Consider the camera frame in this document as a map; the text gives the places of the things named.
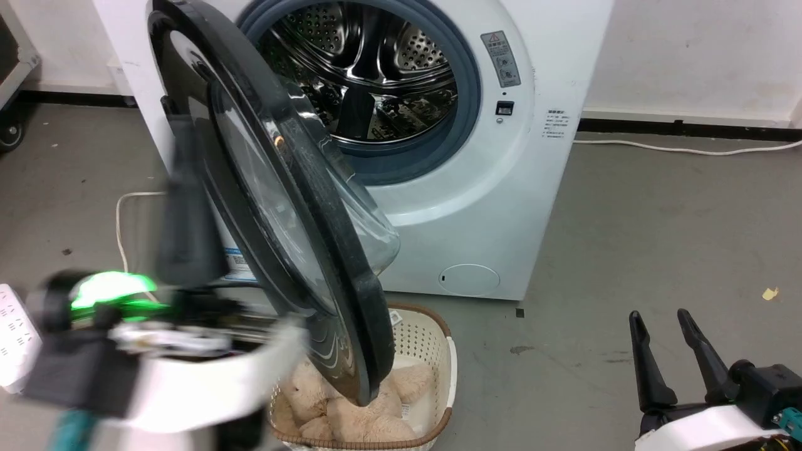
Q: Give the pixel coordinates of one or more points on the round white filter cover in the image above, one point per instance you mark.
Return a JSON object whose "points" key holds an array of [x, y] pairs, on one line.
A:
{"points": [[468, 280]]}

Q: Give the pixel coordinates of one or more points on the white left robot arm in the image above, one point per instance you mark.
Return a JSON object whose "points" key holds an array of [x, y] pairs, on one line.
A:
{"points": [[241, 437]]}

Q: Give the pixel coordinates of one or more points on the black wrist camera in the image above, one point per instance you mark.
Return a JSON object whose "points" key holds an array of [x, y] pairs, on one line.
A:
{"points": [[81, 373], [767, 388]]}

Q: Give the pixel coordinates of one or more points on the white front-load washing machine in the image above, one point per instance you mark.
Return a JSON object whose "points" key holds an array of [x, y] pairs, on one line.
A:
{"points": [[501, 207]]}

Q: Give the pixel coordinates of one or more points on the black round glass washer door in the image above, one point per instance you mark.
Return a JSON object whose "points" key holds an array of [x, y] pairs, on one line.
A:
{"points": [[326, 207]]}

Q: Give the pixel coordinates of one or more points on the grey wheeled cart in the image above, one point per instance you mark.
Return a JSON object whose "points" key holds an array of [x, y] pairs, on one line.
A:
{"points": [[12, 69]]}

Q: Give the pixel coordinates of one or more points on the white power strip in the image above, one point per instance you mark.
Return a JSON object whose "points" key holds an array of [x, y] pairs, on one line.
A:
{"points": [[15, 332]]}

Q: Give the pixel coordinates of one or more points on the yellow paper scrap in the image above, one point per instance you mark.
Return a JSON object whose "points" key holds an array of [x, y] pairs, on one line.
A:
{"points": [[770, 293]]}

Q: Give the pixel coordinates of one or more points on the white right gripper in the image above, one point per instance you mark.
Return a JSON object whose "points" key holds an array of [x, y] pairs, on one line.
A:
{"points": [[702, 429]]}

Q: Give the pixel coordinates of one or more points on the blue white energy label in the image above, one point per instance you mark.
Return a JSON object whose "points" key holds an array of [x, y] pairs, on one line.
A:
{"points": [[239, 266]]}

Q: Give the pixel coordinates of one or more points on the black door latch socket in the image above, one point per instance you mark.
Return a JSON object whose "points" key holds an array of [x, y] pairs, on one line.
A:
{"points": [[504, 108]]}

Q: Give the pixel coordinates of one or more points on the grey rubber door gasket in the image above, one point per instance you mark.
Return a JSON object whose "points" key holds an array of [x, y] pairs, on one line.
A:
{"points": [[468, 94]]}

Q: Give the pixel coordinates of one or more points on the small printed text label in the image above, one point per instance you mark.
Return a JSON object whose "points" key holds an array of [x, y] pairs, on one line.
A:
{"points": [[557, 124]]}

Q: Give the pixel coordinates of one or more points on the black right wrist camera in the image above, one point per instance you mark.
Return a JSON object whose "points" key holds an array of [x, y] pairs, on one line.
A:
{"points": [[767, 388]]}

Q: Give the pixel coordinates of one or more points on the beige plush teddy bear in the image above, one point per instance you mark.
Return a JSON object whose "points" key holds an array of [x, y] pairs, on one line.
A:
{"points": [[351, 418]]}

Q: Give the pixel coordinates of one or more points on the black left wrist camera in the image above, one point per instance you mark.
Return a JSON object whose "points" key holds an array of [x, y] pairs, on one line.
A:
{"points": [[81, 373]]}

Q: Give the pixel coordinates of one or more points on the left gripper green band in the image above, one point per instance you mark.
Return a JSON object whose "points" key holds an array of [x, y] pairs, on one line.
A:
{"points": [[207, 382]]}

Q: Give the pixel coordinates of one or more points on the white plastic laundry basket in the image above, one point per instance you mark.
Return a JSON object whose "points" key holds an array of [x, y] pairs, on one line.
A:
{"points": [[427, 338]]}

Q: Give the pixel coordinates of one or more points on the steel perforated washer drum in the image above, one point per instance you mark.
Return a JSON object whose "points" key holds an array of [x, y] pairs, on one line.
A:
{"points": [[376, 50]]}

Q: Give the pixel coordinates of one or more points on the grey warning sticker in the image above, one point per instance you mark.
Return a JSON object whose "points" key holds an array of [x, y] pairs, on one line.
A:
{"points": [[501, 59]]}

